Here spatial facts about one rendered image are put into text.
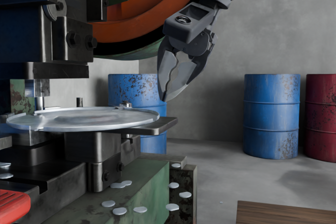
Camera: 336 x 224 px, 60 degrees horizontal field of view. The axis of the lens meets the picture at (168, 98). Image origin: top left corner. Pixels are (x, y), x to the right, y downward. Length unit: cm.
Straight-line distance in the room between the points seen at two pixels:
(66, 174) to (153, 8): 57
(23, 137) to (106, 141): 16
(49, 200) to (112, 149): 16
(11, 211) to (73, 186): 28
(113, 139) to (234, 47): 333
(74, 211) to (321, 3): 370
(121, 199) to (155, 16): 56
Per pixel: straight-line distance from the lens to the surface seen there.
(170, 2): 90
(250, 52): 382
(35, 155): 59
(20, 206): 29
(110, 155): 60
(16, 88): 89
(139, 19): 93
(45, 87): 67
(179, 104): 396
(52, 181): 51
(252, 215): 120
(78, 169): 56
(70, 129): 47
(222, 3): 53
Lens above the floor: 87
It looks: 4 degrees down
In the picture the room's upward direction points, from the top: straight up
